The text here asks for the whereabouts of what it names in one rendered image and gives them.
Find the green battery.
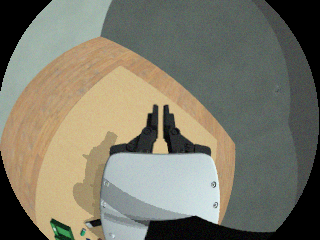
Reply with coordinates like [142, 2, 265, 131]
[80, 228, 86, 236]

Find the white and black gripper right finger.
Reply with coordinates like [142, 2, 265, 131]
[163, 104, 211, 156]

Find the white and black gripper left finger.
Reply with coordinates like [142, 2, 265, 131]
[109, 104, 158, 155]

